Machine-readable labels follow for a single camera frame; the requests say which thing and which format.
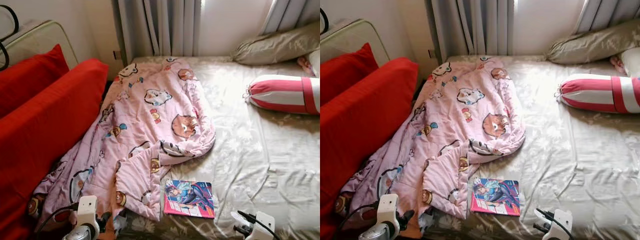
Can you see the red white blue bolster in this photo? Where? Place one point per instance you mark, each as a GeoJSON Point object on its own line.
{"type": "Point", "coordinates": [590, 94]}
{"type": "Point", "coordinates": [280, 95]}

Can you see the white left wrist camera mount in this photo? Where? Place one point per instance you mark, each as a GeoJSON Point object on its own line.
{"type": "Point", "coordinates": [387, 207]}
{"type": "Point", "coordinates": [87, 210]}

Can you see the grey pleated curtain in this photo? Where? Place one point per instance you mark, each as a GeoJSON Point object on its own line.
{"type": "Point", "coordinates": [290, 12]}
{"type": "Point", "coordinates": [470, 25]}
{"type": "Point", "coordinates": [160, 25]}
{"type": "Point", "coordinates": [600, 12]}

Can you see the beige floral pillow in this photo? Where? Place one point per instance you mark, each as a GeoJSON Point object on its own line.
{"type": "Point", "coordinates": [595, 45]}
{"type": "Point", "coordinates": [280, 47]}

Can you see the colourful comic book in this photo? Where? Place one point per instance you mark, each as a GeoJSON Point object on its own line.
{"type": "Point", "coordinates": [495, 196]}
{"type": "Point", "coordinates": [190, 197]}

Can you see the small pink fabric item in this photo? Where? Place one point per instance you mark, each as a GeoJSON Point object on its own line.
{"type": "Point", "coordinates": [617, 63]}
{"type": "Point", "coordinates": [303, 64]}

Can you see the red folded futon mattress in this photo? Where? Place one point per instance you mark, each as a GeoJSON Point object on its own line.
{"type": "Point", "coordinates": [45, 130]}
{"type": "Point", "coordinates": [360, 130]}

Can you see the pink cartoon print blanket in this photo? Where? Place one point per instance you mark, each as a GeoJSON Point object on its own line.
{"type": "Point", "coordinates": [460, 115]}
{"type": "Point", "coordinates": [150, 115]}

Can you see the plain white pillow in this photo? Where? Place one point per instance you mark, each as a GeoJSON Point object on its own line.
{"type": "Point", "coordinates": [315, 62]}
{"type": "Point", "coordinates": [631, 61]}

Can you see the dark wall outlet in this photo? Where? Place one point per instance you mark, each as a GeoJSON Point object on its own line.
{"type": "Point", "coordinates": [431, 53]}
{"type": "Point", "coordinates": [117, 55]}

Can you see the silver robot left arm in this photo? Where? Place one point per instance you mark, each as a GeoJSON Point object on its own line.
{"type": "Point", "coordinates": [77, 234]}
{"type": "Point", "coordinates": [375, 233]}

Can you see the bed with beige floral sheet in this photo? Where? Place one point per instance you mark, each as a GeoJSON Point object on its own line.
{"type": "Point", "coordinates": [575, 160]}
{"type": "Point", "coordinates": [260, 160]}

